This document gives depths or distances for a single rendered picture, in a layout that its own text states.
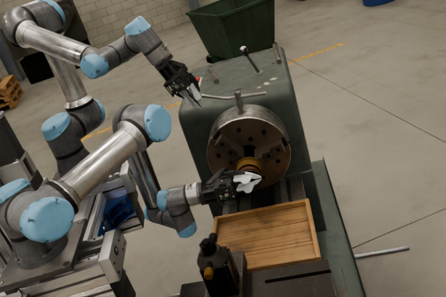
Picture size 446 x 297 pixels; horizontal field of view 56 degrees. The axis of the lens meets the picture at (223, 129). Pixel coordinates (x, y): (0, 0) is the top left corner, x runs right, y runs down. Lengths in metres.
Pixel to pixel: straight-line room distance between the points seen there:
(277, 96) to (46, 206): 0.93
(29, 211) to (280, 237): 0.79
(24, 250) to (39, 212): 0.22
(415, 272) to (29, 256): 1.90
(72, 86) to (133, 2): 9.77
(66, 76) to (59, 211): 0.72
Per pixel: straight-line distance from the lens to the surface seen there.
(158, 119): 1.31
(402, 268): 2.56
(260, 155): 1.50
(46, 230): 1.16
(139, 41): 1.39
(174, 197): 1.45
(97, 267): 1.32
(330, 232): 1.98
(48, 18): 1.69
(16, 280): 1.35
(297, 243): 1.44
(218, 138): 1.52
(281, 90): 1.65
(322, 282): 1.19
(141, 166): 1.49
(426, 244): 2.69
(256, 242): 1.48
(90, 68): 1.36
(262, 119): 1.51
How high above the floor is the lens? 1.83
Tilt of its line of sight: 24 degrees down
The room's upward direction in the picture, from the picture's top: 18 degrees counter-clockwise
